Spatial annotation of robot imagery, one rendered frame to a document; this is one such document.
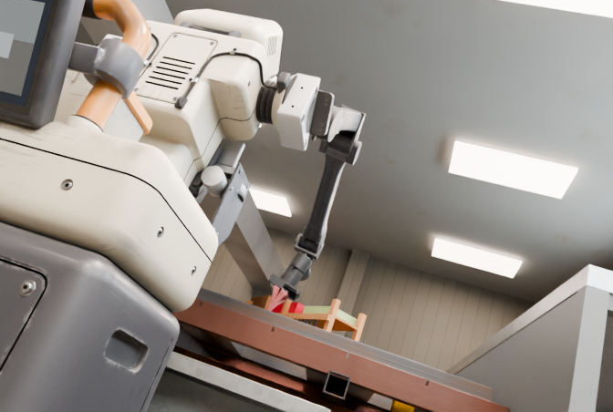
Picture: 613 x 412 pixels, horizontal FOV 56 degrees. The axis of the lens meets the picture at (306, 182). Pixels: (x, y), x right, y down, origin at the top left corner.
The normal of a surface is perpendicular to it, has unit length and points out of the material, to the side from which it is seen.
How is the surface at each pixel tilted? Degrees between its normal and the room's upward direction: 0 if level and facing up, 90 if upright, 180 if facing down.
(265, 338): 90
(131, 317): 90
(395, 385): 90
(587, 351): 90
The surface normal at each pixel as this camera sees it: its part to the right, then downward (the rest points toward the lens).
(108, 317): 0.94, 0.24
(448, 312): -0.11, -0.47
